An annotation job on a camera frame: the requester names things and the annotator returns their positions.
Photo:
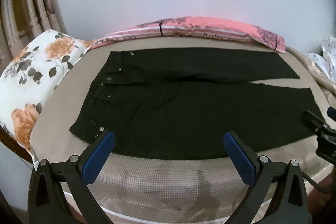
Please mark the white orange floral pillow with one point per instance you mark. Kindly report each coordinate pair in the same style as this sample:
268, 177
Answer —
32, 76

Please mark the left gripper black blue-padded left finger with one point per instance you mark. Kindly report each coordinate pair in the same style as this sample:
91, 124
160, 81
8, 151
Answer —
47, 202

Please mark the pink tree print pillow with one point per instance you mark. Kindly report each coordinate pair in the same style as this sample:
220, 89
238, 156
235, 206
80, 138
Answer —
222, 30

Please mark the beige bed mattress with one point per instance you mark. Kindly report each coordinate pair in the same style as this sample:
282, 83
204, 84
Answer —
130, 189

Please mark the white dotted crumpled blanket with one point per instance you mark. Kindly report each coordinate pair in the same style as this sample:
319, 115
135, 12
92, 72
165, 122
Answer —
325, 60

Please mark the beige striped curtain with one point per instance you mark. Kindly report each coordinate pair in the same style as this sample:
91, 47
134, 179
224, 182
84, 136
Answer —
21, 22

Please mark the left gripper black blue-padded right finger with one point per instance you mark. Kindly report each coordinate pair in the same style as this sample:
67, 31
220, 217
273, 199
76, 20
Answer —
289, 201

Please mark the black pants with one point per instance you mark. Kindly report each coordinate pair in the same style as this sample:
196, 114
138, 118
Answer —
177, 103

